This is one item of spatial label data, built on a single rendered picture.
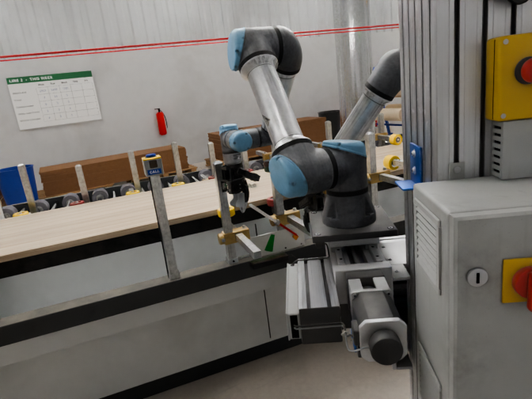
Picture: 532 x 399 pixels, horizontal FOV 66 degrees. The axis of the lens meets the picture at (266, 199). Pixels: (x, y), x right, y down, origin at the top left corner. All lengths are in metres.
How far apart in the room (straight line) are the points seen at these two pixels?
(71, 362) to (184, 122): 7.26
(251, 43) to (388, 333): 0.84
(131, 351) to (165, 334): 0.17
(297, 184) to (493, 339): 0.55
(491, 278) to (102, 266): 1.64
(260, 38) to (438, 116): 0.63
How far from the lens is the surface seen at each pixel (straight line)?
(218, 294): 1.90
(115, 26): 8.92
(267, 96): 1.15
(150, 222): 1.94
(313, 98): 10.31
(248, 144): 1.51
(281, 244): 1.89
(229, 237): 1.79
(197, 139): 9.08
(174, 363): 2.26
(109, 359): 2.20
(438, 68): 0.79
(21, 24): 8.84
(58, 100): 8.66
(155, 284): 1.80
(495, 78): 0.78
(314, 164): 1.05
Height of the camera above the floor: 1.43
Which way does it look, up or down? 15 degrees down
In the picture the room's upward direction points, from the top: 7 degrees counter-clockwise
